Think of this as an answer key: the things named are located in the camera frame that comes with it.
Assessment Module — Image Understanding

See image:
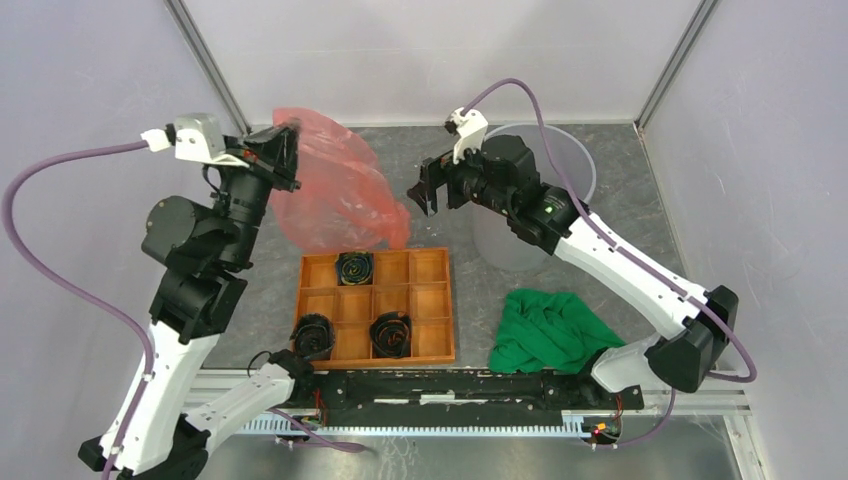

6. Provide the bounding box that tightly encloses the orange wooden compartment tray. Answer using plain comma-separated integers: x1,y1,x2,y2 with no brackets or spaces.
294,247,456,370

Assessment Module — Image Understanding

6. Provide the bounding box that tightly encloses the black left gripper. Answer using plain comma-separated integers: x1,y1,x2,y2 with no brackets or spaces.
215,115,307,264

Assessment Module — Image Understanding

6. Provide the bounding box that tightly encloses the green cloth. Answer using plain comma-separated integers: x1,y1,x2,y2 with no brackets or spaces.
488,289,626,374

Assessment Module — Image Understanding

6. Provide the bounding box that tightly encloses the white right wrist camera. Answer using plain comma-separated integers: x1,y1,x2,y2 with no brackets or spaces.
444,108,489,164

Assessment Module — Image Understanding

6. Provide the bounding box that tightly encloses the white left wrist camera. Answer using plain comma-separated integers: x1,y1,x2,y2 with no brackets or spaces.
140,113,248,168

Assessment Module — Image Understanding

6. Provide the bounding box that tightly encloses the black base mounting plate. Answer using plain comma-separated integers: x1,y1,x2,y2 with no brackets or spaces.
280,369,645,428

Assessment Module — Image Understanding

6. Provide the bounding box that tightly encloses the aluminium frame post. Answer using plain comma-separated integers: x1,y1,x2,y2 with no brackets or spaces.
634,0,721,133
163,0,252,134

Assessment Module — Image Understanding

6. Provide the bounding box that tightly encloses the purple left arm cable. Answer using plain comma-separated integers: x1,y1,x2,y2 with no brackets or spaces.
1,140,369,480

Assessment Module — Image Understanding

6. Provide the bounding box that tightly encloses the dark rolled sock bottom middle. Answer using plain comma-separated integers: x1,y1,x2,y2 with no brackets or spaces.
369,311,412,359

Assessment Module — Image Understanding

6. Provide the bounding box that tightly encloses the grey plastic trash bin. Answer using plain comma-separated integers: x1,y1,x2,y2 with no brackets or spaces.
471,123,598,273

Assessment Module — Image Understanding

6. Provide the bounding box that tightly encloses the dark rolled sock top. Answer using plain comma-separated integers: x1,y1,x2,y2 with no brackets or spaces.
335,251,375,286

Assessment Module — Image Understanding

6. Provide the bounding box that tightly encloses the aluminium frame post right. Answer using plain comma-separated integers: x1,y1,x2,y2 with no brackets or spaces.
634,0,721,133

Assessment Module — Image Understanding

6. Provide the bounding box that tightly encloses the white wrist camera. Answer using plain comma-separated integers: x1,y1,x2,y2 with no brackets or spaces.
140,113,248,168
444,108,489,164

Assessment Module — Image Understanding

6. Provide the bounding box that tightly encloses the dark rolled sock bottom left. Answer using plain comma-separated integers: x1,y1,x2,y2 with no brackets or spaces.
290,313,336,361

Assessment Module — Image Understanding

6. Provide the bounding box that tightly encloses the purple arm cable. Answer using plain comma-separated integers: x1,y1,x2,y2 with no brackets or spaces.
1,140,369,480
460,77,759,450

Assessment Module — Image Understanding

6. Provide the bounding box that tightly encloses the dark rolled sock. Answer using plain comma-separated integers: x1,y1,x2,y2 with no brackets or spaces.
335,251,375,286
290,313,336,361
369,311,412,359

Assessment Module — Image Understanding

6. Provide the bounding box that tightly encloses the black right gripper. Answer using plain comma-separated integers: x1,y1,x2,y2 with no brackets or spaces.
407,133,515,218

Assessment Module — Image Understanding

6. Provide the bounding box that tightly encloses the aluminium frame post left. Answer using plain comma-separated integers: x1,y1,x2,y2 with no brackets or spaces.
163,0,252,134

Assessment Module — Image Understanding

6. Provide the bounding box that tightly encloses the red plastic trash bag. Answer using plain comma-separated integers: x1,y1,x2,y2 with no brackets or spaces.
269,107,411,254

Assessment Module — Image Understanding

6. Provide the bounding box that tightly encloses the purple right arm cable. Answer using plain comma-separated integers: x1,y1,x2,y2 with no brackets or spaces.
460,77,759,450

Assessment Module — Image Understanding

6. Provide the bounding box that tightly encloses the white slotted cable duct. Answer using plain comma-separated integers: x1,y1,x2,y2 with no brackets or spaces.
225,412,588,439

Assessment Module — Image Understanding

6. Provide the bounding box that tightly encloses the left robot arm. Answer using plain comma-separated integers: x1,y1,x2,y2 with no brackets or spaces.
78,117,314,479

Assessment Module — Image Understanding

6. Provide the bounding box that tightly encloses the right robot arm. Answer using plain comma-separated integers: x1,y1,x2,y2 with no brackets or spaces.
407,135,739,408

